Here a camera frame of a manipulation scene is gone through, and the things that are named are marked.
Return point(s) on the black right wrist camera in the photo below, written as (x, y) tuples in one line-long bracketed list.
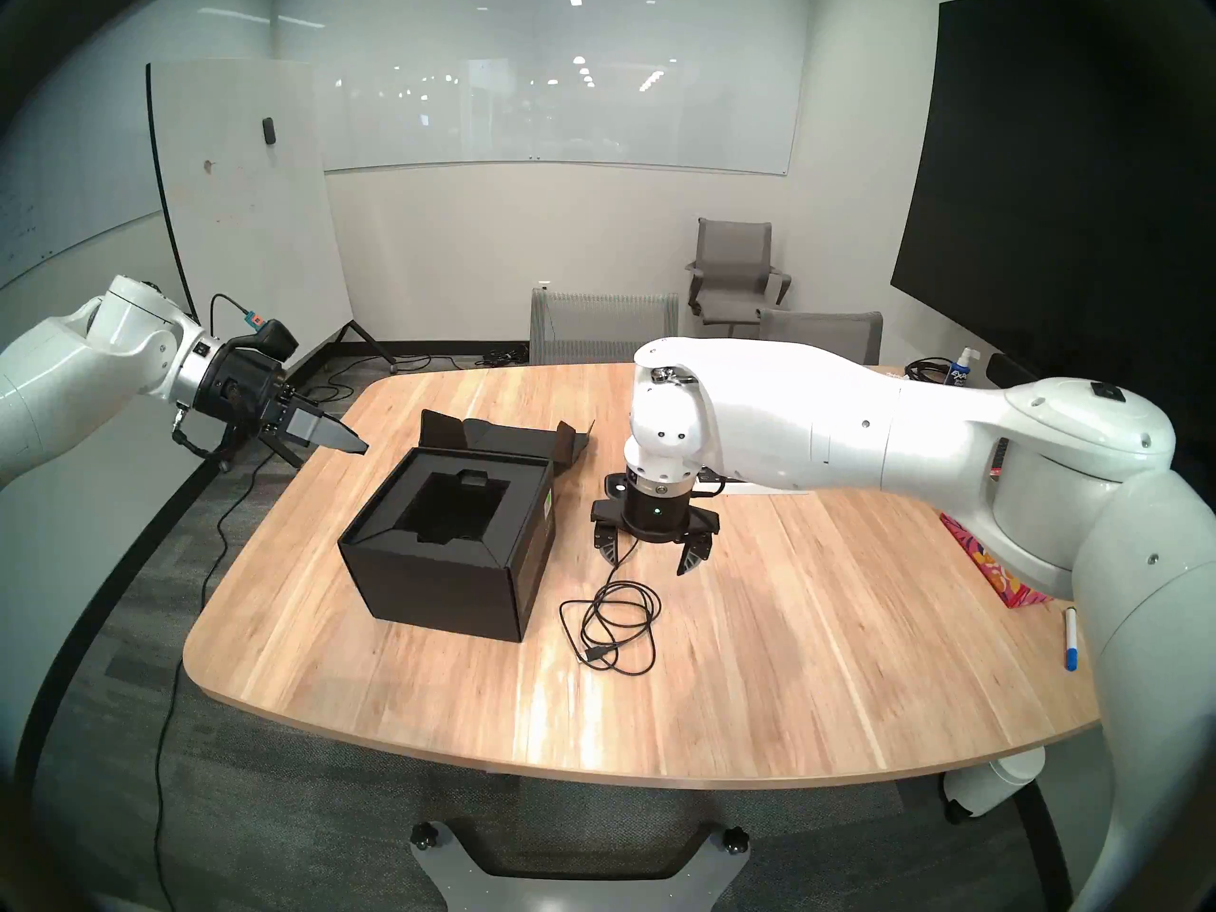
[(617, 485)]

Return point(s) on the grey ribbed mesh chair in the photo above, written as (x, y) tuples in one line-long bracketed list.
[(603, 329)]

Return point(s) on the large black wall screen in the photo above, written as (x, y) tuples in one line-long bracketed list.
[(1045, 207)]

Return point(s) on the white freestanding whiteboard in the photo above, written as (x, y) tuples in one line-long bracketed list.
[(247, 245)]

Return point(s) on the silver table power outlet panel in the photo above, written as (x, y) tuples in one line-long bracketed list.
[(760, 489)]

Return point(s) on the wall-mounted glass whiteboard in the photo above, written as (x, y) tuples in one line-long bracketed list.
[(551, 84)]

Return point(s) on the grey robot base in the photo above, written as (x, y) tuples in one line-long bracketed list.
[(451, 877)]

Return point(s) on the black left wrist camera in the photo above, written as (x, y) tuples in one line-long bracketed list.
[(266, 340)]

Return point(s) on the black video conference bar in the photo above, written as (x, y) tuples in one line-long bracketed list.
[(1007, 369)]

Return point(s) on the grey office chair with armrests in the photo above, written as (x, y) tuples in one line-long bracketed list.
[(731, 262)]

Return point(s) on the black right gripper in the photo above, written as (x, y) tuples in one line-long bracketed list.
[(655, 516)]

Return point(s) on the colourful floral tissue box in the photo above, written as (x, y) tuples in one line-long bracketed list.
[(988, 559)]

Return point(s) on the white green box label sticker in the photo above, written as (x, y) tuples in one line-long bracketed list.
[(549, 503)]

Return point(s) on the glass whiteboard with blue writing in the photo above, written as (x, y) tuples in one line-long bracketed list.
[(47, 169)]

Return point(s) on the whiteboard cleaner spray bottle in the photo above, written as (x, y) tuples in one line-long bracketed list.
[(964, 364)]

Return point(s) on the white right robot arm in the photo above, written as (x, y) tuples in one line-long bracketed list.
[(855, 426)]

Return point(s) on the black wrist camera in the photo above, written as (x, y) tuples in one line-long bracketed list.
[(266, 340), (617, 485)]

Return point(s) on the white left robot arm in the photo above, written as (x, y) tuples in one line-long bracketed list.
[(66, 378)]

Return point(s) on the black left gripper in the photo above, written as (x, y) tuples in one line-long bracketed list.
[(252, 388)]

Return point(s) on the black cardboard box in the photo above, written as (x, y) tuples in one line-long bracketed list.
[(427, 587)]

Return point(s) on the blue capped white marker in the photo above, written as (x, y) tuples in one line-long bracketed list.
[(1071, 639)]

